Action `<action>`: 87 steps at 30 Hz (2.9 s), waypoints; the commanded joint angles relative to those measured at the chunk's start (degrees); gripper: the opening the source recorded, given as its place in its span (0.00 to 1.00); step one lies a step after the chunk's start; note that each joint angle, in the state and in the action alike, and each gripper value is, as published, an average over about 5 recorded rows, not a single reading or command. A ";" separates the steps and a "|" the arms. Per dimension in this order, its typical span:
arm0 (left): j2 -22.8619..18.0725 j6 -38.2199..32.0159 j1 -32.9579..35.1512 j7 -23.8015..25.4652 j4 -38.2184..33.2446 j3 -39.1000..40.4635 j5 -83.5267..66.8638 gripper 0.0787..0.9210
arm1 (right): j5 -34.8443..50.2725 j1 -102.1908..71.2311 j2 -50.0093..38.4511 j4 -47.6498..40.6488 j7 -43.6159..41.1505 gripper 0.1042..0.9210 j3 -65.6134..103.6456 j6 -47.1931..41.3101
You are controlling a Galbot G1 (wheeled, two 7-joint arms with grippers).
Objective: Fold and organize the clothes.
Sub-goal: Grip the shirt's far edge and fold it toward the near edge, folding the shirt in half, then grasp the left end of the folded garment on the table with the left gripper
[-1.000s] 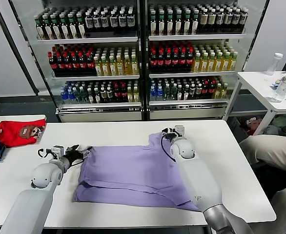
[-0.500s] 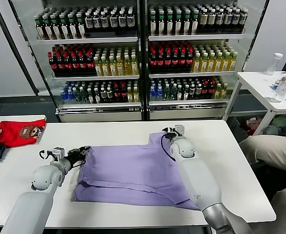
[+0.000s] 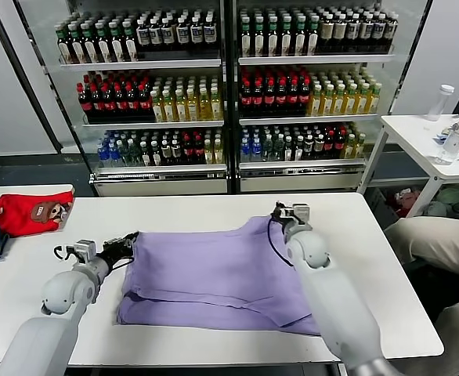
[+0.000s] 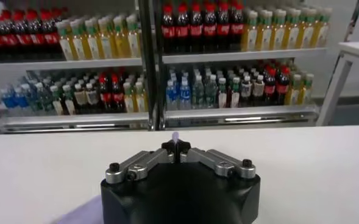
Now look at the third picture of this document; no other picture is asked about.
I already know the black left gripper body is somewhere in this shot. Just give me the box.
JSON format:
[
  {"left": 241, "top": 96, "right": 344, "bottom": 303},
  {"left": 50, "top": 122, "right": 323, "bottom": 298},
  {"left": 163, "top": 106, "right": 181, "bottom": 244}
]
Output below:
[{"left": 94, "top": 241, "right": 125, "bottom": 272}]

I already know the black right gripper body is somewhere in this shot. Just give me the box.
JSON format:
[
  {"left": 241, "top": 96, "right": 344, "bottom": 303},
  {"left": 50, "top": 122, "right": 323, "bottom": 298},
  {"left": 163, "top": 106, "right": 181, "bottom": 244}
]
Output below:
[{"left": 270, "top": 201, "right": 290, "bottom": 229}]

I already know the purple t-shirt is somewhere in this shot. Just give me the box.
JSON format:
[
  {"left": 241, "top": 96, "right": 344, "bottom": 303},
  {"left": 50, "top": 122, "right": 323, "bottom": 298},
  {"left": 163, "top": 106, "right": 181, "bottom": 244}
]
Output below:
[{"left": 115, "top": 216, "right": 323, "bottom": 338}]

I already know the red clothes pile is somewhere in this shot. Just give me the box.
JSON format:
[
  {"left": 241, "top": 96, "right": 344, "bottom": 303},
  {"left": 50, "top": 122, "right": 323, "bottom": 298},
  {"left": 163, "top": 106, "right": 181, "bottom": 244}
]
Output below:
[{"left": 385, "top": 188, "right": 423, "bottom": 215}]

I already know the drinks display cabinet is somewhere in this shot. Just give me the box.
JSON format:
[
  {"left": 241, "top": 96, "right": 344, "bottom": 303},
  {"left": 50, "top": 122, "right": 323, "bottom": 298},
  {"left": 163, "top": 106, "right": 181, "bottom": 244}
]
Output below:
[
  {"left": 14, "top": 0, "right": 231, "bottom": 195},
  {"left": 229, "top": 0, "right": 433, "bottom": 192}
]

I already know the white cabinet shelf board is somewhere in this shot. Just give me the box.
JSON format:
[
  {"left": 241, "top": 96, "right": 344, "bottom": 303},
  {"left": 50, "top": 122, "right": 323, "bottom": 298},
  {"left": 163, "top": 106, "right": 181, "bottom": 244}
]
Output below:
[
  {"left": 81, "top": 118, "right": 225, "bottom": 128},
  {"left": 237, "top": 53, "right": 396, "bottom": 65},
  {"left": 59, "top": 57, "right": 222, "bottom": 72},
  {"left": 238, "top": 157, "right": 367, "bottom": 172},
  {"left": 238, "top": 114, "right": 382, "bottom": 125},
  {"left": 89, "top": 162, "right": 227, "bottom": 179}
]

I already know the black storage crate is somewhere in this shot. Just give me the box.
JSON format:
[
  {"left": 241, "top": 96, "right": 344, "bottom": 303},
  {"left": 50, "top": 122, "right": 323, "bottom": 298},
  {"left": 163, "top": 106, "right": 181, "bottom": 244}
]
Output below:
[{"left": 367, "top": 185, "right": 411, "bottom": 231}]

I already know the red shirt with bear print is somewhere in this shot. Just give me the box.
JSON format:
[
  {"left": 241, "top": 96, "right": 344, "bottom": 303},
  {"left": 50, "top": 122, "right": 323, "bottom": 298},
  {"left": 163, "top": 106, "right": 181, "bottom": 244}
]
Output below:
[{"left": 0, "top": 190, "right": 75, "bottom": 238}]

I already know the yellow juice bottle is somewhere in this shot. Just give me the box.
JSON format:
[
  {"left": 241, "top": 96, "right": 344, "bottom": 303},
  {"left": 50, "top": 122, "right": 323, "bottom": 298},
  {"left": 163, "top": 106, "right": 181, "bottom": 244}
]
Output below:
[
  {"left": 162, "top": 89, "right": 175, "bottom": 121},
  {"left": 344, "top": 82, "right": 357, "bottom": 115},
  {"left": 320, "top": 83, "right": 334, "bottom": 116},
  {"left": 332, "top": 83, "right": 345, "bottom": 115},
  {"left": 186, "top": 88, "right": 199, "bottom": 121},
  {"left": 174, "top": 88, "right": 187, "bottom": 121},
  {"left": 209, "top": 87, "right": 222, "bottom": 121},
  {"left": 150, "top": 89, "right": 164, "bottom": 121},
  {"left": 356, "top": 82, "right": 370, "bottom": 114},
  {"left": 309, "top": 83, "right": 322, "bottom": 116},
  {"left": 368, "top": 81, "right": 381, "bottom": 114},
  {"left": 197, "top": 87, "right": 211, "bottom": 121}
]

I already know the white side table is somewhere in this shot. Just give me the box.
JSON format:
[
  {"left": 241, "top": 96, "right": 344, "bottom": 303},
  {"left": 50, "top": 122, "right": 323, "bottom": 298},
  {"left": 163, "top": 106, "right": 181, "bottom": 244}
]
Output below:
[{"left": 355, "top": 111, "right": 459, "bottom": 222}]

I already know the green cap dark tea bottle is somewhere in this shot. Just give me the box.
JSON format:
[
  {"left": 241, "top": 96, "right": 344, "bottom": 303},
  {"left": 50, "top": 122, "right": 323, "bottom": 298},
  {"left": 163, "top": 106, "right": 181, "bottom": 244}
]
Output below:
[
  {"left": 68, "top": 22, "right": 85, "bottom": 64},
  {"left": 56, "top": 23, "right": 72, "bottom": 64},
  {"left": 108, "top": 21, "right": 125, "bottom": 62},
  {"left": 121, "top": 20, "right": 139, "bottom": 61},
  {"left": 266, "top": 14, "right": 280, "bottom": 57},
  {"left": 239, "top": 14, "right": 252, "bottom": 57},
  {"left": 95, "top": 21, "right": 111, "bottom": 63},
  {"left": 306, "top": 14, "right": 319, "bottom": 56},
  {"left": 252, "top": 14, "right": 266, "bottom": 57},
  {"left": 81, "top": 22, "right": 98, "bottom": 63},
  {"left": 293, "top": 14, "right": 306, "bottom": 56},
  {"left": 279, "top": 14, "right": 293, "bottom": 57}
]

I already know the clear plastic water bottle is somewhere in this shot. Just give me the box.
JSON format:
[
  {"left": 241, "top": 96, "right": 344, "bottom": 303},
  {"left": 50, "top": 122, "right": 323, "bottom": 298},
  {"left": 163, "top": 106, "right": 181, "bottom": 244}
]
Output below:
[{"left": 435, "top": 125, "right": 459, "bottom": 166}]

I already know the dark bottle beige label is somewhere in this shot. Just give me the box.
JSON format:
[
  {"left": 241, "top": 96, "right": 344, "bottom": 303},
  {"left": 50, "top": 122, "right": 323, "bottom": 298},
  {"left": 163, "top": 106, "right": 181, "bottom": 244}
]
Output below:
[
  {"left": 371, "top": 13, "right": 385, "bottom": 52},
  {"left": 318, "top": 13, "right": 333, "bottom": 53},
  {"left": 331, "top": 13, "right": 347, "bottom": 53},
  {"left": 359, "top": 13, "right": 373, "bottom": 52},
  {"left": 345, "top": 13, "right": 360, "bottom": 53},
  {"left": 384, "top": 13, "right": 398, "bottom": 52}
]

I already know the long black slanted pole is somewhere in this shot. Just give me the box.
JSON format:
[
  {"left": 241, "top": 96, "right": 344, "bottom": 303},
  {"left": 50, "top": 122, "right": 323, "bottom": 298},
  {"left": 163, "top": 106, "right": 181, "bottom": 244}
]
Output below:
[{"left": 0, "top": 0, "right": 64, "bottom": 153}]

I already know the dark bottle white label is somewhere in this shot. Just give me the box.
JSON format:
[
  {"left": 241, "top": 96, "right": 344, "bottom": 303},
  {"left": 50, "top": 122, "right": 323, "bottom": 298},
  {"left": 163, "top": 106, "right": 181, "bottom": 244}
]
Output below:
[
  {"left": 136, "top": 20, "right": 150, "bottom": 52},
  {"left": 149, "top": 18, "right": 163, "bottom": 52},
  {"left": 161, "top": 17, "right": 176, "bottom": 51},
  {"left": 203, "top": 14, "right": 218, "bottom": 49},
  {"left": 175, "top": 16, "right": 190, "bottom": 50},
  {"left": 189, "top": 16, "right": 204, "bottom": 49}
]

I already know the tall clear bottle white cap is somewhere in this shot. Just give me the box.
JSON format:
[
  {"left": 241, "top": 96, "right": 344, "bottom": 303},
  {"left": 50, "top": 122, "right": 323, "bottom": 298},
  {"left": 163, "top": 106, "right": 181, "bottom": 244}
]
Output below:
[{"left": 427, "top": 84, "right": 455, "bottom": 121}]

